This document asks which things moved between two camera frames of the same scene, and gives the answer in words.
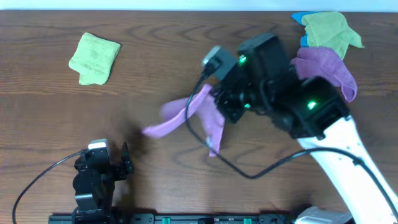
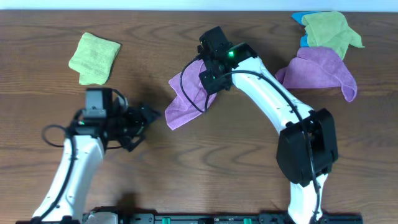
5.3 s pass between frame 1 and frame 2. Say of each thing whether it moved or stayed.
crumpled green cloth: stayed
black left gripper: moved
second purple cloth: stayed
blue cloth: stayed
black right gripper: moved
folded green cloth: stayed
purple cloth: moved
